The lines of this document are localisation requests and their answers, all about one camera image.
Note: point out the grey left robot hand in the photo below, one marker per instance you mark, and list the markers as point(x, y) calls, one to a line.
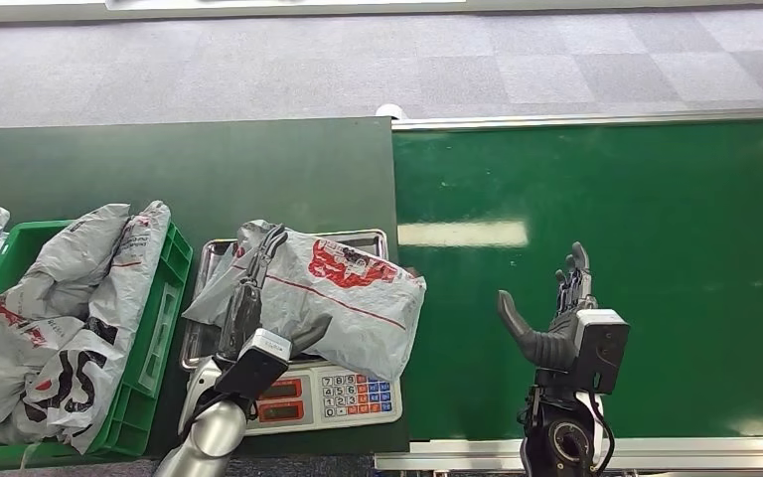
point(246, 309)

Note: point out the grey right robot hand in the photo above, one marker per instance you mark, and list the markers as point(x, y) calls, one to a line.
point(549, 345)

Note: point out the grey package with red logo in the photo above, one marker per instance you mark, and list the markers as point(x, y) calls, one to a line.
point(355, 316)

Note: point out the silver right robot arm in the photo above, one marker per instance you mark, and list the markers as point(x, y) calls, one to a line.
point(562, 441)

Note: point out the white package with red text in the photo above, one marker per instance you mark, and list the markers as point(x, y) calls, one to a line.
point(138, 263)

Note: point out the plain grey crumpled package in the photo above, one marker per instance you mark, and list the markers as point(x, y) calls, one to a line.
point(72, 263)

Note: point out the grey package with black letters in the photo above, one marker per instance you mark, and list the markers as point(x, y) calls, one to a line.
point(79, 388)

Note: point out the green conveyor belt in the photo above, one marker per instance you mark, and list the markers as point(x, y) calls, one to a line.
point(684, 197)

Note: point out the white conveyor roller end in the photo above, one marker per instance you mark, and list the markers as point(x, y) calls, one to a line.
point(391, 110)

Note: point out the crumpled grey package red print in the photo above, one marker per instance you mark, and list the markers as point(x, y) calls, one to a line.
point(0, 355)

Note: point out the electronic scale with steel tray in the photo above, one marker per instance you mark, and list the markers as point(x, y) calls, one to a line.
point(348, 395)

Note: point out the green plastic crate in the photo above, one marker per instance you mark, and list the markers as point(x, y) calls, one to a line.
point(131, 408)

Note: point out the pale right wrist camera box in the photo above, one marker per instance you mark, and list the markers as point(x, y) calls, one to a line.
point(602, 349)

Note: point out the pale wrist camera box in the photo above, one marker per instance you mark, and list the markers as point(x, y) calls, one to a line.
point(256, 365)
point(602, 349)

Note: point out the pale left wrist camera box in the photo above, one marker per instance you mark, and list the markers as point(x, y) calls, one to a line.
point(256, 365)

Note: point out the aluminium conveyor rail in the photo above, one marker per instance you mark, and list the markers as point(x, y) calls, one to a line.
point(618, 120)
point(684, 454)

